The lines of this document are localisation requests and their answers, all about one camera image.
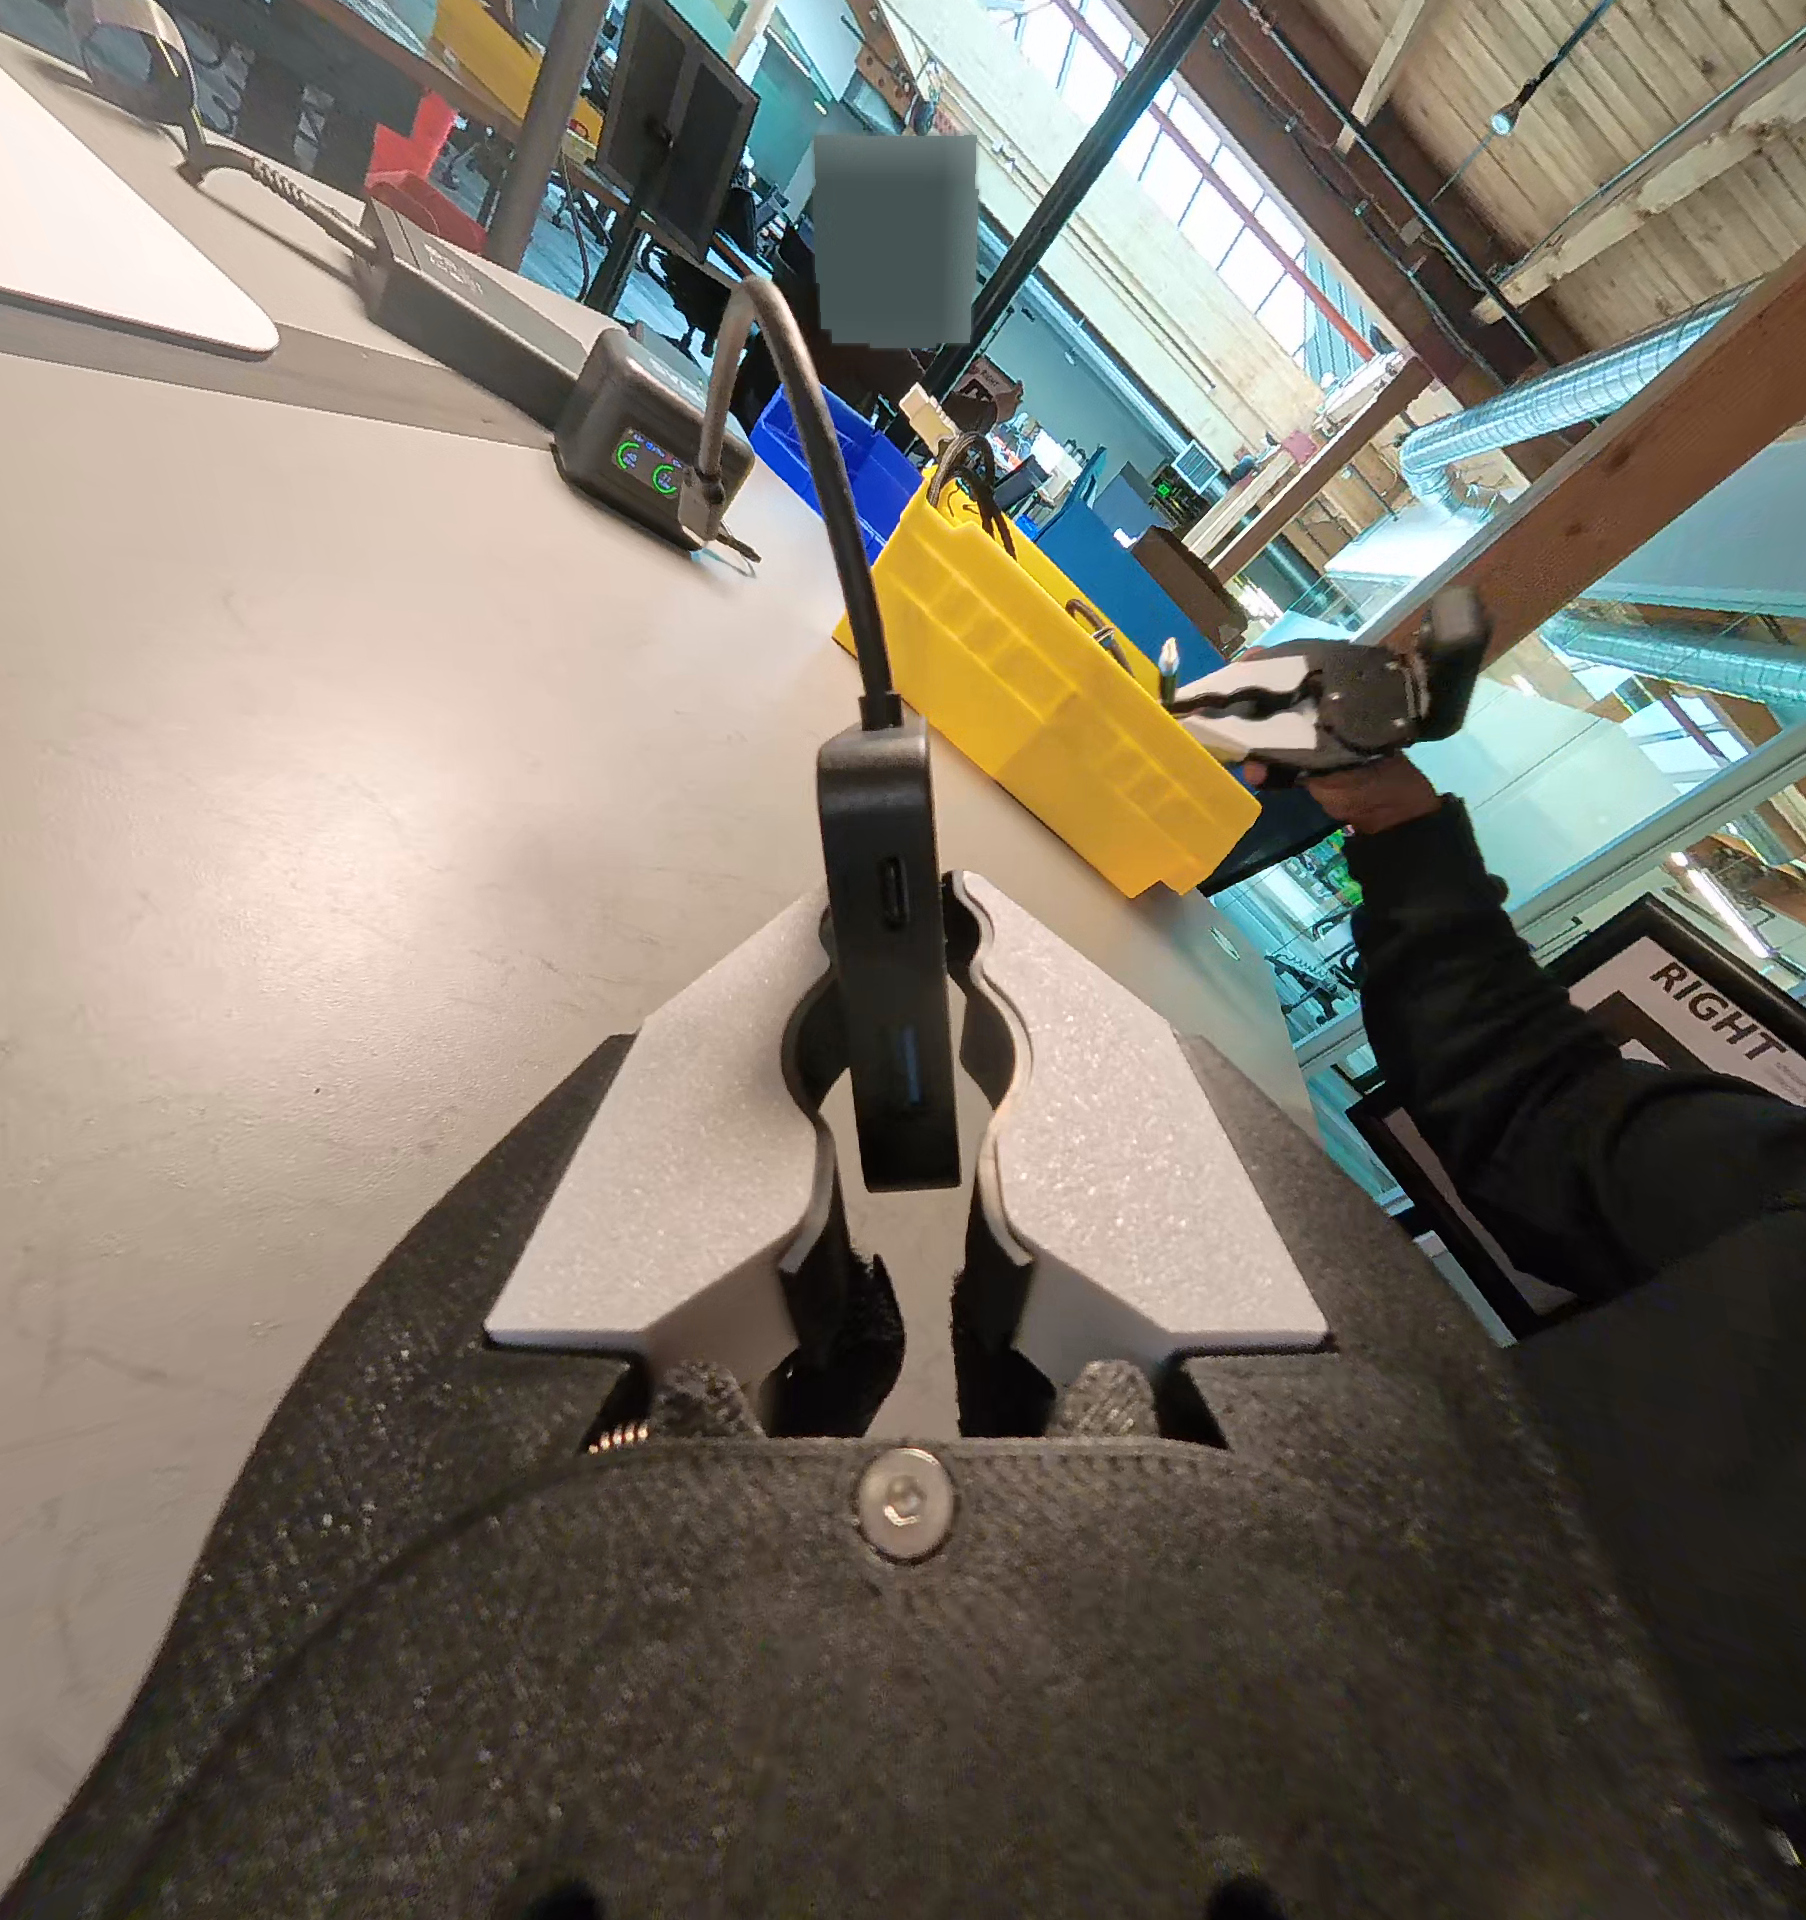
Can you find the black power adapter brick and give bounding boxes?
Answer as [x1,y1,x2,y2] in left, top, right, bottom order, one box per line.
[356,195,623,428]

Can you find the small yellow bin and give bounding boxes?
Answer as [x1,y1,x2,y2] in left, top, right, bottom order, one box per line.
[434,0,610,145]

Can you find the person's right forearm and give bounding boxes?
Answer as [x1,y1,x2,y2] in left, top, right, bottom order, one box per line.
[1346,796,1806,1308]

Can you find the blue plastic bin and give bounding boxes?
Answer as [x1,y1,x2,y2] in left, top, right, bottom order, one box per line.
[749,383,927,547]

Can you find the grey metal pole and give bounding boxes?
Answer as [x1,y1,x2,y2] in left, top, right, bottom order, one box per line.
[483,0,616,275]

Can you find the blue partition panel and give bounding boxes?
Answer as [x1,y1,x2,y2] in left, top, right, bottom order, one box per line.
[1039,495,1228,671]

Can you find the black braided cable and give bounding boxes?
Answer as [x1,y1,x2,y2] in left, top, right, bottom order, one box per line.
[934,433,1020,561]

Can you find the black monitor on stand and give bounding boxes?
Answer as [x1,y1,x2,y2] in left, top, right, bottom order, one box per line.
[601,0,765,284]

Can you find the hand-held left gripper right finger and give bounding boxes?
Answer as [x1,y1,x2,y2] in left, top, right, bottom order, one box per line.
[947,871,1335,1377]

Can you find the person's black clothed torso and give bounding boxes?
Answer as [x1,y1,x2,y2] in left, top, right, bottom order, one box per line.
[1504,1096,1806,1861]

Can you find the black adapter cable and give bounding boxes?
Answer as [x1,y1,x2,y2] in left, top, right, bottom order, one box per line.
[180,129,379,264]

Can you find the dark grey power bank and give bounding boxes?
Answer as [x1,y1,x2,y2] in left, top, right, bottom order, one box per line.
[551,332,760,557]

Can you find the black framed white sign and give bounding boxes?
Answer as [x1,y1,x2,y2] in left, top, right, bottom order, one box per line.
[1346,891,1806,1345]

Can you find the black metal pole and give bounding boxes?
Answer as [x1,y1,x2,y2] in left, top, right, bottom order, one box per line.
[971,0,1220,354]

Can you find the brown cardboard box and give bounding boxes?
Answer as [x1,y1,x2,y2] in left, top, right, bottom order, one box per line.
[1135,527,1251,649]

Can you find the grey black round device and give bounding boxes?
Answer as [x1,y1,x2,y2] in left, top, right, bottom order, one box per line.
[69,0,193,130]

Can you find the silver ventilation duct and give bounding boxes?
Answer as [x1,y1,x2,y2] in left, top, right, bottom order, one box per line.
[1540,616,1806,707]
[1398,284,1746,511]

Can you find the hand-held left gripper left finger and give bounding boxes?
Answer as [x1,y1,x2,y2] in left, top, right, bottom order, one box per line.
[482,884,848,1379]

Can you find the red plastic bin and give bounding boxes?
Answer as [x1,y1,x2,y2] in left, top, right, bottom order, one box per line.
[366,94,464,211]

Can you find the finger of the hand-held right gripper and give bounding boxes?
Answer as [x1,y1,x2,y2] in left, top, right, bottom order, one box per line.
[1171,641,1348,719]
[1188,705,1348,770]

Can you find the yellow plastic bin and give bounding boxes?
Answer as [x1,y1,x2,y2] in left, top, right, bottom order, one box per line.
[832,473,1264,901]

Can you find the wooden beam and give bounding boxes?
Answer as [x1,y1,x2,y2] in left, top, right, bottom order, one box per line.
[1385,232,1806,707]

